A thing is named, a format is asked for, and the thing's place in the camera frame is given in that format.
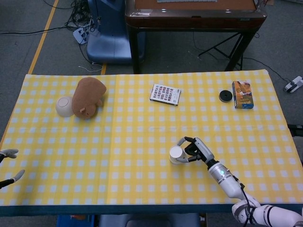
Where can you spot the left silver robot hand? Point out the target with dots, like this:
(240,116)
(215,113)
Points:
(9,153)

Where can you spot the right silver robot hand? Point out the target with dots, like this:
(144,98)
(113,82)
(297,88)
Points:
(201,149)

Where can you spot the white paper cup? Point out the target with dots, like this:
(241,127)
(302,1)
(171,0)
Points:
(176,153)

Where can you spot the black tape roll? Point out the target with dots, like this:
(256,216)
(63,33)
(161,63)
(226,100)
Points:
(225,96)

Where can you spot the black picture card box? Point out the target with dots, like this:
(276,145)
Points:
(165,94)

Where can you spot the blue orange snack box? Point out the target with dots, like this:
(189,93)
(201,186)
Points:
(243,94)

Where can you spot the white ceramic bowl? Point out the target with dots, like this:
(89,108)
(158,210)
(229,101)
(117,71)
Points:
(64,106)

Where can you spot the yellow white checked tablecloth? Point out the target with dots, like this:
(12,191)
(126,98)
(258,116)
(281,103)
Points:
(118,142)

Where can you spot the grey blue seat base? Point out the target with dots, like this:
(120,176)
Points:
(146,220)

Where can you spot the blue plastic crate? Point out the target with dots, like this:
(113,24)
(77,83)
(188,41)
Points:
(73,221)

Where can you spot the brown capybara plush toy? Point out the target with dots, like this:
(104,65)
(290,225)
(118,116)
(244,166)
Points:
(87,97)

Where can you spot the white black foot pedal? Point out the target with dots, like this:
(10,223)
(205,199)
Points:
(293,84)

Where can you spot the dark wooden mahjong table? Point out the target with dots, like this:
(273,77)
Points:
(194,21)

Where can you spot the white power strip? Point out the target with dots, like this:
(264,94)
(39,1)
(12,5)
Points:
(80,34)

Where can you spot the blue machine base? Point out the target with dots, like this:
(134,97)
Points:
(109,42)

